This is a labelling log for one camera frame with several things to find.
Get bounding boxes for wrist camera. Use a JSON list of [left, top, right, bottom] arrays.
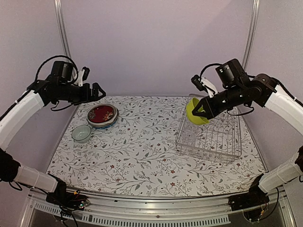
[[215, 58, 245, 89], [50, 61, 74, 81]]

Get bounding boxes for pale green flower plate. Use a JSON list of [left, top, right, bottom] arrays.
[[88, 120, 117, 129]]

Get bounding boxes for blue polka dot plate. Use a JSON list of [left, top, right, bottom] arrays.
[[91, 120, 117, 129]]

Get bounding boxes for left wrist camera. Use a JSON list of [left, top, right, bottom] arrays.
[[50, 61, 74, 81]]

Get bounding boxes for white cream plate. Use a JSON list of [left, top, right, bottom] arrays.
[[86, 104, 119, 128]]

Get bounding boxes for lime green bowl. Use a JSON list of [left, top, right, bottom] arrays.
[[186, 97, 211, 125]]

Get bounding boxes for clear glass cup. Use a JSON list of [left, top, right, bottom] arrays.
[[182, 131, 196, 147], [185, 118, 200, 131]]

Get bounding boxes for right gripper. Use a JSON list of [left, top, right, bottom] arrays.
[[192, 84, 246, 119]]

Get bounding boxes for white small bowl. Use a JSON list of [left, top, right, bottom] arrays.
[[71, 125, 91, 143]]

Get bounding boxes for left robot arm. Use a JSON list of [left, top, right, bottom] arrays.
[[0, 80, 106, 205]]

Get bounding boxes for wire dish rack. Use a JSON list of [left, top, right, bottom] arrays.
[[176, 108, 242, 163]]

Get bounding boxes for floral tablecloth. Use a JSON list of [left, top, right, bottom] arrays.
[[48, 96, 267, 197]]

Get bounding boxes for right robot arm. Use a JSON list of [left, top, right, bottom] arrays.
[[191, 74, 303, 206]]

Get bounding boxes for front aluminium rail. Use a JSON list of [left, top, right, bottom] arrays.
[[20, 188, 297, 227]]

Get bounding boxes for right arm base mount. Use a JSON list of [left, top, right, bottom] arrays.
[[228, 186, 269, 222]]

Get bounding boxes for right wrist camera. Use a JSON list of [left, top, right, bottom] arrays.
[[215, 58, 245, 89]]

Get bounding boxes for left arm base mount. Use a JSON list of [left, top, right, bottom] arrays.
[[46, 175, 90, 210]]

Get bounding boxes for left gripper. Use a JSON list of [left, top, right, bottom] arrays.
[[58, 82, 107, 105]]

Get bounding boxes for dark red patterned plate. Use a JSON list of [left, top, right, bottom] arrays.
[[87, 104, 116, 124]]

